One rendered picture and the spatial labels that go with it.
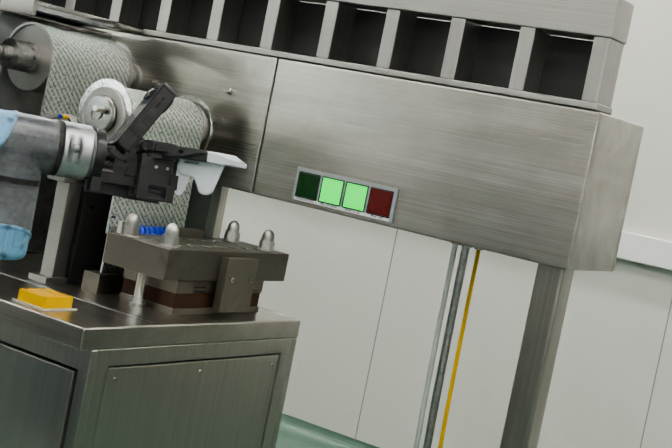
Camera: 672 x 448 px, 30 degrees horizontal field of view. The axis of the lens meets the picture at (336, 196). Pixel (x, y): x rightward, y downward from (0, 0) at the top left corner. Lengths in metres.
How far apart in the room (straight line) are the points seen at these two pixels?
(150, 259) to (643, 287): 2.70
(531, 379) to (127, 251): 0.84
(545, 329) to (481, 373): 2.49
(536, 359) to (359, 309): 2.78
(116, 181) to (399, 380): 3.58
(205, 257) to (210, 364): 0.21
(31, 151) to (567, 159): 1.09
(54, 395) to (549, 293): 0.99
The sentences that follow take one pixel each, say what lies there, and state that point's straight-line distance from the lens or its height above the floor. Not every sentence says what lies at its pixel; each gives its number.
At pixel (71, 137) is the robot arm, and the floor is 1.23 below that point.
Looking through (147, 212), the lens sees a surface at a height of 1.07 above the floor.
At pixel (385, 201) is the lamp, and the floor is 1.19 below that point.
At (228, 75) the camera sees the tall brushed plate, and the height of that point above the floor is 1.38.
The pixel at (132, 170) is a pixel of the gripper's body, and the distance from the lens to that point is 1.73.
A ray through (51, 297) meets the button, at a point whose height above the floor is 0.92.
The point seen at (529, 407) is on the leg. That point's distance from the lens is 2.58.
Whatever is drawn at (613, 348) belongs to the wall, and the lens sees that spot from 4.82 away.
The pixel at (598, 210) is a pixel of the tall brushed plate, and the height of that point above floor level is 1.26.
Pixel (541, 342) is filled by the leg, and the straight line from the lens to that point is 2.56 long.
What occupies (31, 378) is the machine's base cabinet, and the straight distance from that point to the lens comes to 2.31.
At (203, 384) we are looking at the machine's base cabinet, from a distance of 2.48.
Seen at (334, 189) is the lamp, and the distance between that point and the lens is 2.60.
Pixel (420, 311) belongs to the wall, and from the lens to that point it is 5.15.
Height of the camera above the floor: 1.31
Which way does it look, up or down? 3 degrees down
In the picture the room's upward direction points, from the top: 11 degrees clockwise
